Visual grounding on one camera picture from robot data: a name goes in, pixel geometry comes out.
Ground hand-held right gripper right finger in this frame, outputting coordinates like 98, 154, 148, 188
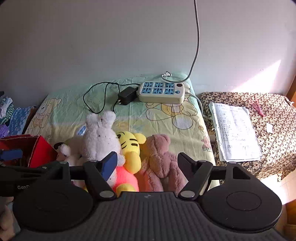
177, 152, 256, 200

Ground blue floral cloth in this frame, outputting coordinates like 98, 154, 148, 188
8, 106, 35, 136

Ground pink bear plush toy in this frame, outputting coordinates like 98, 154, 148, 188
139, 134, 188, 192

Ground brown patterned cloth cover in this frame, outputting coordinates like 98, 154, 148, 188
200, 91, 296, 181

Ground wooden door frame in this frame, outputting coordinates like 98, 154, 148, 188
285, 81, 296, 107

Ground grey hanging cable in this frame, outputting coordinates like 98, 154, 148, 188
162, 0, 200, 84

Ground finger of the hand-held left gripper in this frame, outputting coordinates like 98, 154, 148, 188
0, 149, 23, 166

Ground small white pink plush toy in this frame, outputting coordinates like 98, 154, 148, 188
54, 138, 87, 188

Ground green white striped cloth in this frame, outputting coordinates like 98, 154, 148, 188
0, 97, 15, 123

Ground red cardboard box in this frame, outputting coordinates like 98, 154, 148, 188
0, 134, 58, 168

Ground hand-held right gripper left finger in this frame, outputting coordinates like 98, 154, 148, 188
42, 151, 119, 201

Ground person's left hand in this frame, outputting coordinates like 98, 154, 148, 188
0, 202, 16, 241

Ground thin black adapter cable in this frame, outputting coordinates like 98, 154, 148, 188
83, 82, 121, 114

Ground black power adapter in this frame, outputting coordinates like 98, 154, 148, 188
117, 87, 139, 105

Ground stack of white papers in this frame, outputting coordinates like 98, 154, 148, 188
209, 102, 263, 163

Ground cartoon print bed sheet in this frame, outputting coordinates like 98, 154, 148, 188
24, 73, 220, 193

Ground white blue power strip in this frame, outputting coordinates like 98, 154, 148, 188
136, 82, 185, 104

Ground white rabbit plush toy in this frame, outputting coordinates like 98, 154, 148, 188
82, 110, 125, 186

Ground yellow tiger plush toy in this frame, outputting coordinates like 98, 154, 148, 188
109, 131, 147, 193

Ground white power strip cord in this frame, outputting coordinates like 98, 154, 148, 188
184, 91, 205, 118

